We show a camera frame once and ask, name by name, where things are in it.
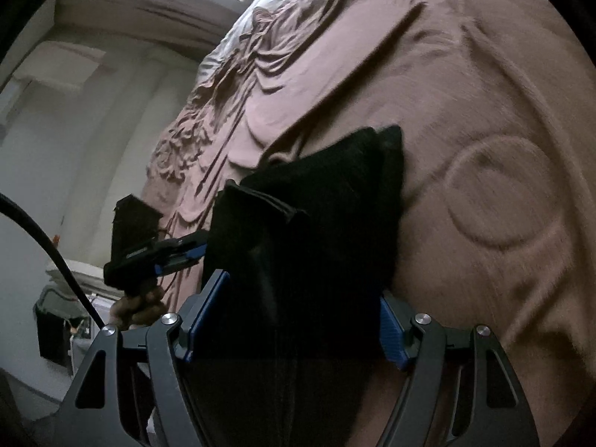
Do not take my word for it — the brown blanket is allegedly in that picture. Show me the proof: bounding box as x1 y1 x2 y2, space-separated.
142 0 596 447

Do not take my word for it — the black garment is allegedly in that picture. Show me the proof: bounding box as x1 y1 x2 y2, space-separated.
185 125 405 447

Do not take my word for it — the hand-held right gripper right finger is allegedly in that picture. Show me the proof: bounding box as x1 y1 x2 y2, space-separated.
378 290 541 447

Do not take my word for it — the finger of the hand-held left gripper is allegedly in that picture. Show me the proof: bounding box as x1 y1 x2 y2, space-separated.
153 232 209 278

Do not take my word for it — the black bin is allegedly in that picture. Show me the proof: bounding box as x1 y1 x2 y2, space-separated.
34 288 79 368

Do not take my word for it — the person's left hand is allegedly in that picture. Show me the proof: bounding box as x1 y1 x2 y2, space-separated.
111 285 167 330

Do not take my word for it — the white wall box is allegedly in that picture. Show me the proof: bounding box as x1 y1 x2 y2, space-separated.
13 41 109 91

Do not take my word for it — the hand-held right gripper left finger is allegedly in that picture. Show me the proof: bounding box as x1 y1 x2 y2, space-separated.
53 269 232 447

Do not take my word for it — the black cable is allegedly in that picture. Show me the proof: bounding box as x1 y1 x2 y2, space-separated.
0 192 107 331

